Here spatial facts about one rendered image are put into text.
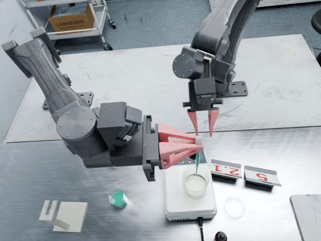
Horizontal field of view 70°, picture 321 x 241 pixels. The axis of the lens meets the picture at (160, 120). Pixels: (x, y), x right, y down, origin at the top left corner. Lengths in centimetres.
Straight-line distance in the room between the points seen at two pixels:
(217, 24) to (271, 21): 242
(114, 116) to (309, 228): 58
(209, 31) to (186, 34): 214
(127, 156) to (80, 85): 71
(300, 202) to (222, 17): 52
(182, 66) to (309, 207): 50
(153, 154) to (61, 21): 247
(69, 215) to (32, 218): 12
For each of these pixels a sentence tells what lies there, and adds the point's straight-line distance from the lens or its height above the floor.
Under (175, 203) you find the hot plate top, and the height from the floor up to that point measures 99.
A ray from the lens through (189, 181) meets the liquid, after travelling 58.
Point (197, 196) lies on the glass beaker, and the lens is 57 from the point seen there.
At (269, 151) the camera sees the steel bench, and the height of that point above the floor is 90.
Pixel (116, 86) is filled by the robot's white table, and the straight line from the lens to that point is 97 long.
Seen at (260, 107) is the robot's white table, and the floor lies 90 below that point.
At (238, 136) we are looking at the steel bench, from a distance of 80.
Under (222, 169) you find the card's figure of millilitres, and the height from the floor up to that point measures 93.
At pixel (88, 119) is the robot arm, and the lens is 34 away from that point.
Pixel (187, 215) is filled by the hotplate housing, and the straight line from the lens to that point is 62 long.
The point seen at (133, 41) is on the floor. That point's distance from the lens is 276.
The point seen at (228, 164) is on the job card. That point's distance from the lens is 74.
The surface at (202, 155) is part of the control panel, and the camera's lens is 70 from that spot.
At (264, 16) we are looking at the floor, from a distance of 309.
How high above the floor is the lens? 157
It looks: 55 degrees down
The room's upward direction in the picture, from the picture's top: 10 degrees counter-clockwise
